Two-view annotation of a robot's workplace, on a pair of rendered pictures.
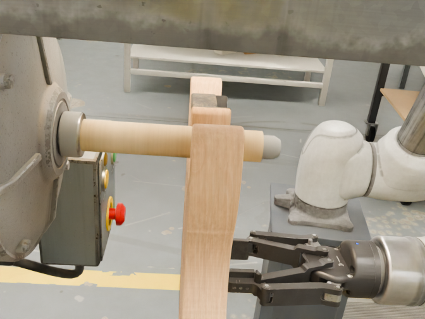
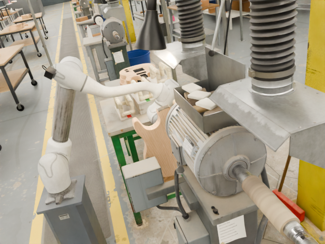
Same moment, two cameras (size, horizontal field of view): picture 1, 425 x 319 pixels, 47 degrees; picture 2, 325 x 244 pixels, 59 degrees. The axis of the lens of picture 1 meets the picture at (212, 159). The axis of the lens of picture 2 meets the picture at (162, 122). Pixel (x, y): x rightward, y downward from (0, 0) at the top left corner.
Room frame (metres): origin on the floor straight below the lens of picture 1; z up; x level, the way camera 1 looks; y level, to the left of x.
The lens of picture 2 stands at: (0.71, 1.25, 1.86)
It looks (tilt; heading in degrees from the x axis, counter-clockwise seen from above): 28 degrees down; 262
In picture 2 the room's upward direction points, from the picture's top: 11 degrees counter-clockwise
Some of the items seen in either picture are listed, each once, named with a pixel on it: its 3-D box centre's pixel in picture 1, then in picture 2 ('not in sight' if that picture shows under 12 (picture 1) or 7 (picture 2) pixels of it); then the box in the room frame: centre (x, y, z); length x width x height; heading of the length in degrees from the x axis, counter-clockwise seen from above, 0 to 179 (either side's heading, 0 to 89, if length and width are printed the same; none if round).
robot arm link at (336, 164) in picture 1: (332, 161); (53, 170); (1.23, -0.33, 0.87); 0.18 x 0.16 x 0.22; 89
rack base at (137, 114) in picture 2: not in sight; (126, 110); (0.70, -0.78, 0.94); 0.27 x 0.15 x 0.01; 98
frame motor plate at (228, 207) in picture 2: not in sight; (220, 178); (0.42, 0.42, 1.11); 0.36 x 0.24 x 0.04; 94
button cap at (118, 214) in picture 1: (114, 213); not in sight; (0.71, 0.16, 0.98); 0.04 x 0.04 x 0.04; 4
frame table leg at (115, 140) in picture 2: not in sight; (127, 183); (0.82, -0.55, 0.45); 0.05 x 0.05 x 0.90; 4
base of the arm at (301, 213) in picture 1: (312, 202); (60, 190); (1.23, -0.30, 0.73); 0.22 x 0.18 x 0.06; 87
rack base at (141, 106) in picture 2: not in sight; (144, 100); (0.55, -0.80, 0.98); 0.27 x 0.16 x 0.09; 98
